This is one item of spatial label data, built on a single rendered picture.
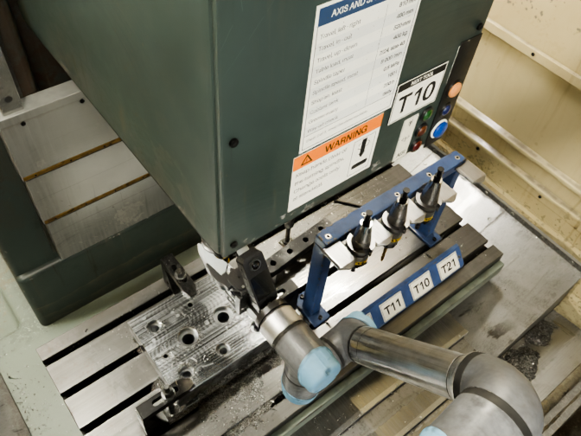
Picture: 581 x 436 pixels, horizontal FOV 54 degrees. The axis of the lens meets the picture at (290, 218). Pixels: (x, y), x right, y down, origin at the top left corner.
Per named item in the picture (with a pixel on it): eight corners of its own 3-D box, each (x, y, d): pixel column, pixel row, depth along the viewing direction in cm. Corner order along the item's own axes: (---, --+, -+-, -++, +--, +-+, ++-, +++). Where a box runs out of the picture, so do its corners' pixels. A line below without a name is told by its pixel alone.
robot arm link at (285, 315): (272, 336, 99) (309, 311, 103) (257, 317, 101) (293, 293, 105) (271, 354, 105) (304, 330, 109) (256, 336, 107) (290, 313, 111)
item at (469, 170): (488, 178, 142) (490, 176, 142) (475, 187, 140) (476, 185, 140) (468, 162, 146) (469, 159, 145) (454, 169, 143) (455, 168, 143)
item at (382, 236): (396, 239, 128) (397, 237, 128) (379, 250, 126) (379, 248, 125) (375, 219, 131) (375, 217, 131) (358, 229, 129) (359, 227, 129)
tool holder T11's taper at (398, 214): (399, 209, 132) (405, 189, 126) (409, 223, 129) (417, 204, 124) (382, 214, 130) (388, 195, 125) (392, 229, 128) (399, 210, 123)
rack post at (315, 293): (330, 317, 150) (347, 253, 126) (315, 328, 147) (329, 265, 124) (306, 291, 154) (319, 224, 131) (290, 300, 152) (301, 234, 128)
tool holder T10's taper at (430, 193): (428, 189, 136) (436, 169, 131) (442, 200, 134) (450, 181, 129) (415, 196, 135) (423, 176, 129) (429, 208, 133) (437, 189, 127)
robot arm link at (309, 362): (307, 403, 101) (312, 385, 94) (270, 356, 106) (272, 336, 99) (340, 378, 104) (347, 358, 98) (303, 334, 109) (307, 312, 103)
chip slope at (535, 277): (550, 311, 189) (589, 269, 168) (403, 441, 159) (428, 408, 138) (369, 152, 229) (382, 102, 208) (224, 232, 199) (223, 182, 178)
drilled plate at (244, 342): (281, 337, 140) (283, 328, 137) (180, 407, 128) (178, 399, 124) (229, 273, 151) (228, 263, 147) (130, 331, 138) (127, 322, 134)
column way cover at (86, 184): (209, 190, 173) (201, 47, 133) (60, 266, 153) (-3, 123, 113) (201, 181, 175) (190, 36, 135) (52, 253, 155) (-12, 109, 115)
